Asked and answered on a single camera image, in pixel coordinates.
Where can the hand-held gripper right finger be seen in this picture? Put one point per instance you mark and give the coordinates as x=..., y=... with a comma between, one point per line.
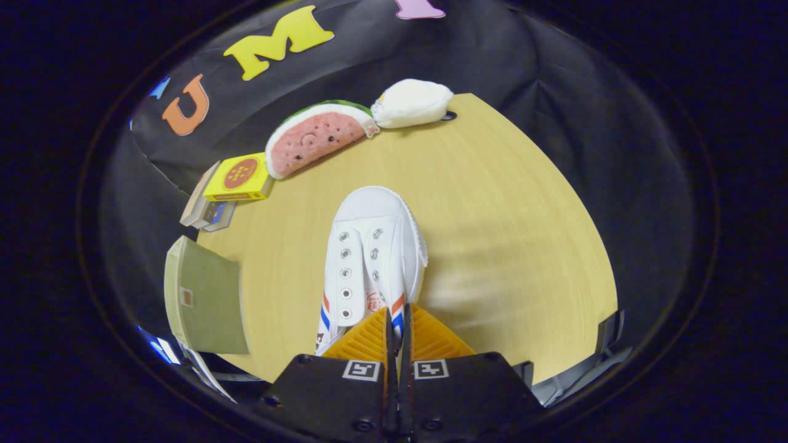
x=455, y=394

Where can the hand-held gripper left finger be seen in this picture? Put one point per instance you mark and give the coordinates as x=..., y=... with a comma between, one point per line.
x=345, y=394

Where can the white canvas shoe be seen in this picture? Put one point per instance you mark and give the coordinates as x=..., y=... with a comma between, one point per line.
x=375, y=227

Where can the blue book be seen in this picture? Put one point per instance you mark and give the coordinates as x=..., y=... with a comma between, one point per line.
x=223, y=215

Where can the grey book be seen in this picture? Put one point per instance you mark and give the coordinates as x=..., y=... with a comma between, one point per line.
x=208, y=216

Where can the tan paperback book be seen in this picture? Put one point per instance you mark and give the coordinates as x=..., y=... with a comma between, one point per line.
x=196, y=206

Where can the yellow book with red circle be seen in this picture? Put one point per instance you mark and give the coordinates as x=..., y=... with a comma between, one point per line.
x=240, y=175

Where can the watermelon slice plush toy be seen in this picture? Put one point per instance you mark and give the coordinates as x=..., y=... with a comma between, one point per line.
x=314, y=138

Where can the white plush toy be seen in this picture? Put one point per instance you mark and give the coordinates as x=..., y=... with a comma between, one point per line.
x=412, y=101

